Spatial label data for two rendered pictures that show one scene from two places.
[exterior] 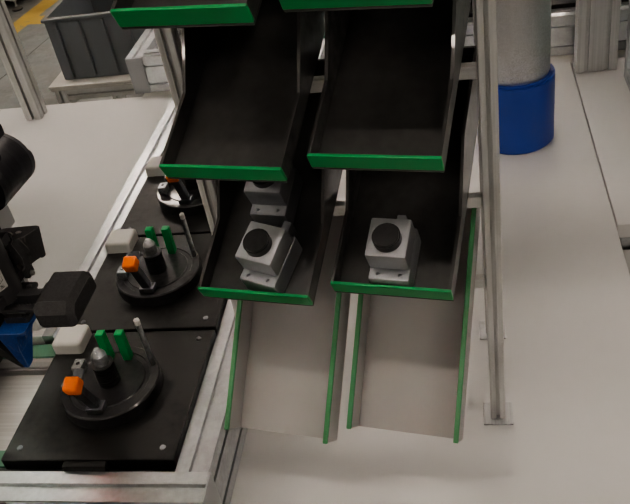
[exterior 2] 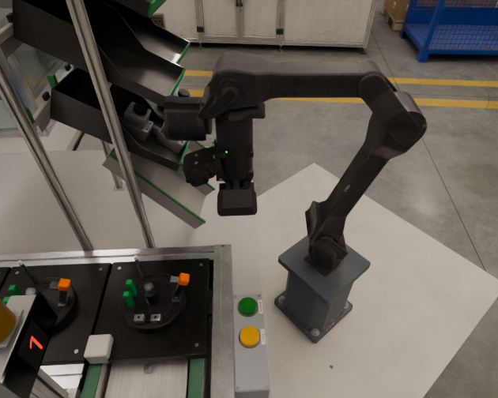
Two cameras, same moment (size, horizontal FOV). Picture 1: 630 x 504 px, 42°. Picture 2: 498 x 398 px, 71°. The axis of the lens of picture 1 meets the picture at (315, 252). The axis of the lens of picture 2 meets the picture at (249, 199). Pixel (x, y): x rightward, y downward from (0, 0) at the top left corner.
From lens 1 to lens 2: 1.07 m
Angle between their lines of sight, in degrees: 75
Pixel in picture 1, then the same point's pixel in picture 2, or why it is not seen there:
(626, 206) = (54, 147)
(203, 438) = (191, 254)
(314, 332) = (167, 178)
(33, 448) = (198, 336)
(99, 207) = not seen: outside the picture
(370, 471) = not seen: hidden behind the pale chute
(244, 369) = (176, 211)
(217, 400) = (168, 252)
